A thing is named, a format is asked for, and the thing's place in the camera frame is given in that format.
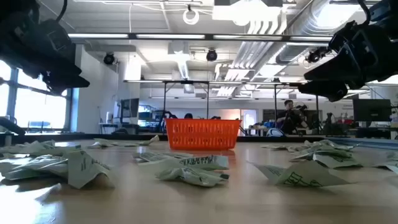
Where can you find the white strip light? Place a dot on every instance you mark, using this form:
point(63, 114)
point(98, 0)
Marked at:
point(311, 39)
point(170, 36)
point(98, 35)
point(247, 37)

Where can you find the silver spiral air duct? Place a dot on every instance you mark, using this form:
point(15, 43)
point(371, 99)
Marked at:
point(311, 21)

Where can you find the black slanted metal bar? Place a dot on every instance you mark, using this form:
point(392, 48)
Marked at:
point(9, 124)

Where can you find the black aluminium table frame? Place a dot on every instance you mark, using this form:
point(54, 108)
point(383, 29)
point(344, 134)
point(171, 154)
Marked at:
point(62, 137)

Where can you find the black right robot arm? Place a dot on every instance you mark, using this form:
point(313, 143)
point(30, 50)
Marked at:
point(388, 15)

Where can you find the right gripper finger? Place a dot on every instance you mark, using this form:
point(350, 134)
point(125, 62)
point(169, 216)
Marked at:
point(326, 91)
point(339, 70)

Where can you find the orange plastic basket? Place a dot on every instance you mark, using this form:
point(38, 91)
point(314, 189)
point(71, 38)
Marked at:
point(202, 133)

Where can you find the black computer monitor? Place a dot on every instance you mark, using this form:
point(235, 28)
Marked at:
point(130, 107)
point(371, 110)

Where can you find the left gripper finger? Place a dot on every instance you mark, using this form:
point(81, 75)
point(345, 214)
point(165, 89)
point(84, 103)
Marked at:
point(62, 68)
point(65, 83)

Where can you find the white blue round object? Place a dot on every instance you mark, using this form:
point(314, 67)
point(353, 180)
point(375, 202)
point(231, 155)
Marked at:
point(275, 132)

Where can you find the black metal frame stand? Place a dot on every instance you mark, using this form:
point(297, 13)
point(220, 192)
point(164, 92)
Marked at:
point(275, 105)
point(186, 82)

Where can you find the black ceiling camera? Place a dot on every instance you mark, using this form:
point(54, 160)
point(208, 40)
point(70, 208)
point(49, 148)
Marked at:
point(211, 55)
point(317, 54)
point(109, 58)

